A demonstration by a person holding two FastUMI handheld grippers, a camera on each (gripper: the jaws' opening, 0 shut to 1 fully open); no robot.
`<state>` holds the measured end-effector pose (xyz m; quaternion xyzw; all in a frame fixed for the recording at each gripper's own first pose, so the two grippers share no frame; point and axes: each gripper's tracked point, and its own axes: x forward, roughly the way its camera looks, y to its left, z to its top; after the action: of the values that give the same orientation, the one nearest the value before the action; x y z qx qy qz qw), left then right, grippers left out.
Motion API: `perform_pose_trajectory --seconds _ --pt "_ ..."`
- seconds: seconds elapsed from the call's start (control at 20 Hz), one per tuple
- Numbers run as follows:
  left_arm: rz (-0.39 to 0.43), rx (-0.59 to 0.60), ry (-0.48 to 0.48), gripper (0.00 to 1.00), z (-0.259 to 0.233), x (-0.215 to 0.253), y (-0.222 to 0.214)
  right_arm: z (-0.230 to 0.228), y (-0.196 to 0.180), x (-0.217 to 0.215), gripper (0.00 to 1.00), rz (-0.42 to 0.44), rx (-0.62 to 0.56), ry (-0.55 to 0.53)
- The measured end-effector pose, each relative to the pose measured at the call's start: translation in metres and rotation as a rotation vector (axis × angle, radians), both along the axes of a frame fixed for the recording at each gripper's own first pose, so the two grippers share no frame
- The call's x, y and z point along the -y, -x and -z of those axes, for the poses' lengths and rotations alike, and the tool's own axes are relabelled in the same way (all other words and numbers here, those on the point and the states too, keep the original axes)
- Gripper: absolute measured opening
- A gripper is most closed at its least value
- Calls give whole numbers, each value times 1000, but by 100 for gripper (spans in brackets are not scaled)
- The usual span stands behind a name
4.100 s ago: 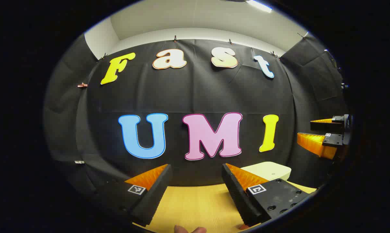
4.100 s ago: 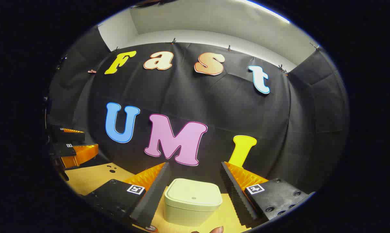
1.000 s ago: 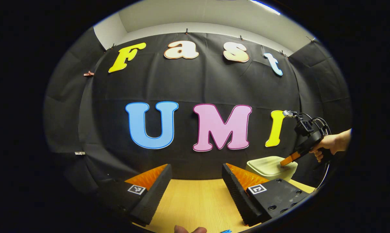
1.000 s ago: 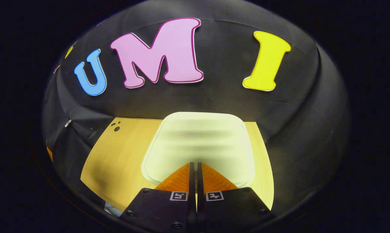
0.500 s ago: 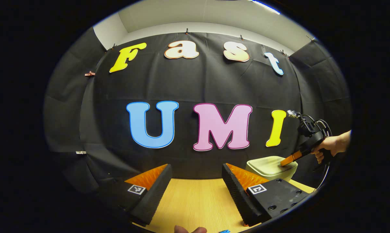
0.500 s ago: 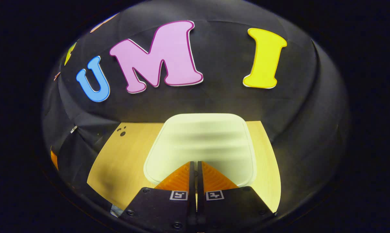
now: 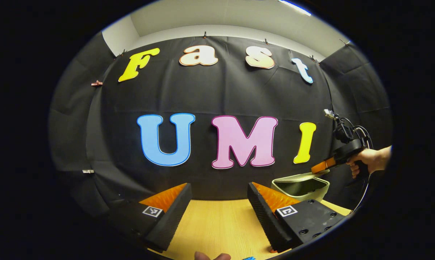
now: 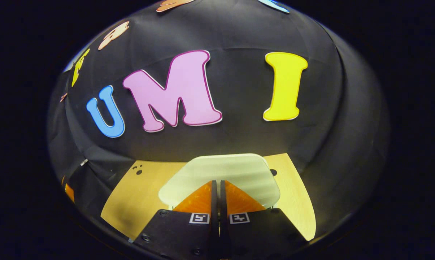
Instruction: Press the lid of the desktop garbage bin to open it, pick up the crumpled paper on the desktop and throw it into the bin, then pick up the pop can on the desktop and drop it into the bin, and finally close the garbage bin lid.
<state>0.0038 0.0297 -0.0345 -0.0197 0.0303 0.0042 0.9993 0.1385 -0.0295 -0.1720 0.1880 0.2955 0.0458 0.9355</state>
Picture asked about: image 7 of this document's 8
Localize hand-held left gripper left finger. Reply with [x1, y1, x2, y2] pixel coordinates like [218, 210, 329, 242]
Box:
[105, 183, 193, 253]

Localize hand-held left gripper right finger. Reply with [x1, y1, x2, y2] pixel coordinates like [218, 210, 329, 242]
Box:
[247, 182, 346, 253]

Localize pale green garbage bin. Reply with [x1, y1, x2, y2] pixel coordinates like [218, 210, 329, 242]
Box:
[271, 169, 330, 202]

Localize ceiling light strip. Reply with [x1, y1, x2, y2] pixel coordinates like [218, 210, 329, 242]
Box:
[278, 0, 312, 17]

